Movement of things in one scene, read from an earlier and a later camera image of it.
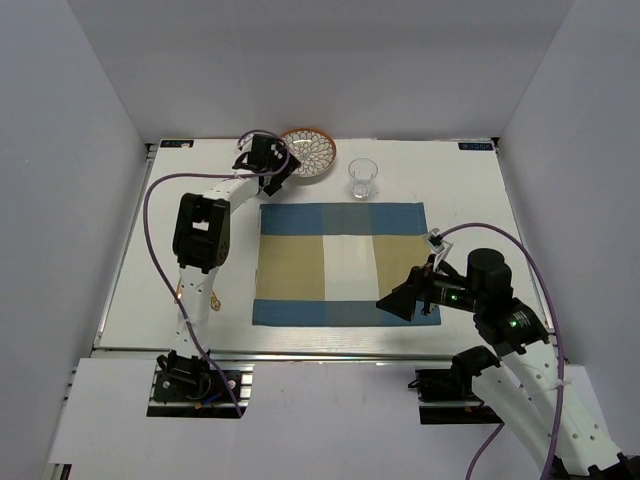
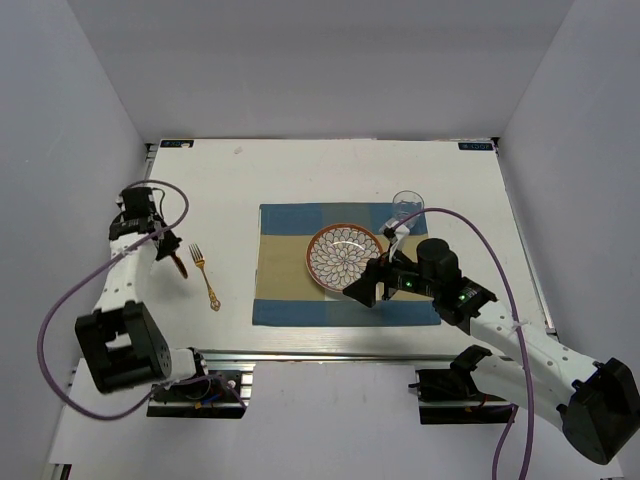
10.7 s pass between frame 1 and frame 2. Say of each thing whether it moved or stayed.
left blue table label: stayed
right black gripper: moved
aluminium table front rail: stayed
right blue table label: stayed
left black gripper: moved
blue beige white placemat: stayed
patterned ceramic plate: moved
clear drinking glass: moved
